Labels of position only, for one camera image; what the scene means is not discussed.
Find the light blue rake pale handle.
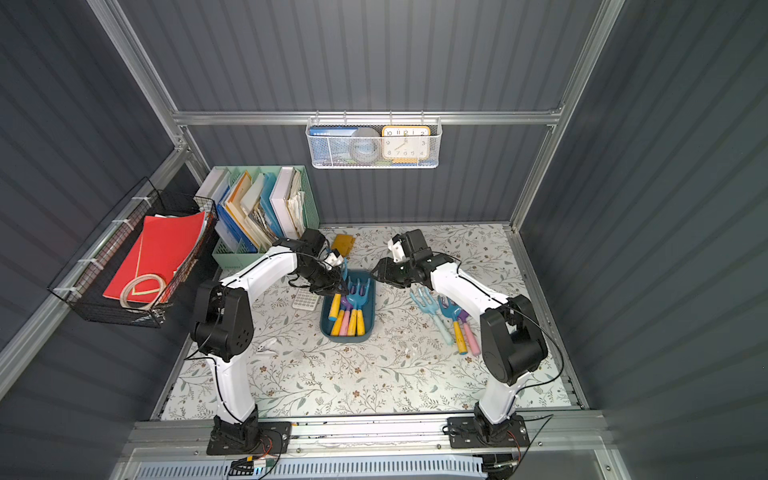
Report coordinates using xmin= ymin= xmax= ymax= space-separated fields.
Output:
xmin=409 ymin=285 xmax=454 ymax=345

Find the teal plastic storage box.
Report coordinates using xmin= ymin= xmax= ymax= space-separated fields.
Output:
xmin=320 ymin=270 xmax=376 ymax=343

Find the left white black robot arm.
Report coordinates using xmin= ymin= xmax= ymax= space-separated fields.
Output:
xmin=187 ymin=229 xmax=348 ymax=425

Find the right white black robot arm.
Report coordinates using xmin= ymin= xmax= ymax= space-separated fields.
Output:
xmin=371 ymin=229 xmax=549 ymax=435

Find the white calculator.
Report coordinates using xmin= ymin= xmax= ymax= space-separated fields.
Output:
xmin=292 ymin=290 xmax=320 ymax=312

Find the white book in organizer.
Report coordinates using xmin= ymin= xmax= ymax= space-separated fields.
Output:
xmin=270 ymin=167 xmax=298 ymax=239

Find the mint green file organizer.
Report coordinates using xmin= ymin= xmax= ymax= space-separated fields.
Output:
xmin=195 ymin=166 xmax=320 ymax=269

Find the yellow alarm clock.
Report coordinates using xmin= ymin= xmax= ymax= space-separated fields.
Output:
xmin=381 ymin=125 xmax=431 ymax=163

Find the blue book in basket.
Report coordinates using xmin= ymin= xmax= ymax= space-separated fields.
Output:
xmin=307 ymin=126 xmax=358 ymax=168

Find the grey tape roll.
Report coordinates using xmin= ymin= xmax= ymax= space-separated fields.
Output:
xmin=348 ymin=127 xmax=381 ymax=165

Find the red folder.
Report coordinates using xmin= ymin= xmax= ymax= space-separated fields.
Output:
xmin=102 ymin=212 xmax=207 ymax=305

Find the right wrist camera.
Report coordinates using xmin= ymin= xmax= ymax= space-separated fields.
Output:
xmin=387 ymin=234 xmax=407 ymax=263

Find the white wire hanging basket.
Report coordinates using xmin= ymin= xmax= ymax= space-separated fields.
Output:
xmin=305 ymin=116 xmax=444 ymax=170

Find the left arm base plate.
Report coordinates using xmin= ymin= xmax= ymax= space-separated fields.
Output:
xmin=206 ymin=417 xmax=292 ymax=456

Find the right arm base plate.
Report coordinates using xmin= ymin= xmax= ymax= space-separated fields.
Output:
xmin=442 ymin=414 xmax=531 ymax=449

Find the beige rubber ring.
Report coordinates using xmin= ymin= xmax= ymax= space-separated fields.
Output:
xmin=119 ymin=273 xmax=169 ymax=311

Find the black wire wall basket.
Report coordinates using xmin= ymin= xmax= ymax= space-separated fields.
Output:
xmin=48 ymin=182 xmax=217 ymax=328

